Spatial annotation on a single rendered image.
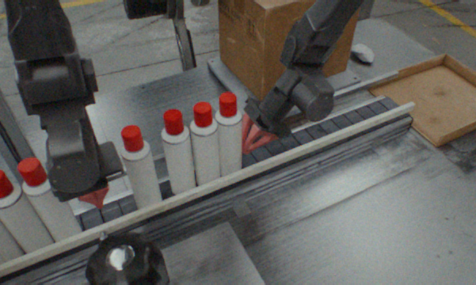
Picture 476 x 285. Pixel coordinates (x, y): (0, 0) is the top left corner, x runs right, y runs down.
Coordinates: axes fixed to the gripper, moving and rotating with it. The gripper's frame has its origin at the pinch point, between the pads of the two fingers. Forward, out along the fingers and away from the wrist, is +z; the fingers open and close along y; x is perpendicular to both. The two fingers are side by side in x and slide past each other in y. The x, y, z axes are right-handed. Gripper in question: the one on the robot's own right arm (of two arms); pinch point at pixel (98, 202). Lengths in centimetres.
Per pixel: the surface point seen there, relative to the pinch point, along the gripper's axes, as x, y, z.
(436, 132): -2, 82, 17
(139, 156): 4.1, 8.7, -2.9
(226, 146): 4.9, 25.4, 2.8
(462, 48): 103, 261, 98
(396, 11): 168, 258, 97
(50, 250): 2.2, -10.6, 10.3
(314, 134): 8, 50, 13
